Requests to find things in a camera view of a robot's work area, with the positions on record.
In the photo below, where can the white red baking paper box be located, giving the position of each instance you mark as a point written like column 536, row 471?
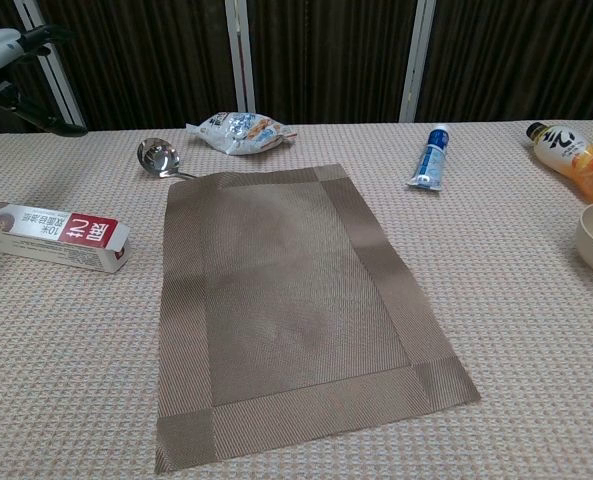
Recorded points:
column 51, row 237

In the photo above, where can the brown woven placemat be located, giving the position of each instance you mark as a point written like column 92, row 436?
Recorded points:
column 296, row 300

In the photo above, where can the white snack bag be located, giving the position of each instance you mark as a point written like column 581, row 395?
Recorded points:
column 241, row 134

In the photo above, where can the dark pleated curtain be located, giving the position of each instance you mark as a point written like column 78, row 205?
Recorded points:
column 326, row 50

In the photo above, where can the blue white toothpaste tube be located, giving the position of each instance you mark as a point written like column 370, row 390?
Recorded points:
column 431, row 160

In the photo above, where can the orange drink bottle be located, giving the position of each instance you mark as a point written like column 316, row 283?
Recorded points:
column 571, row 155

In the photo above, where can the beige woven tablecloth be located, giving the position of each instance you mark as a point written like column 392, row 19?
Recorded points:
column 526, row 350

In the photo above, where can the grey metal partition post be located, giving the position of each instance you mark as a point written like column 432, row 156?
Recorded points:
column 58, row 85
column 417, row 60
column 241, row 60

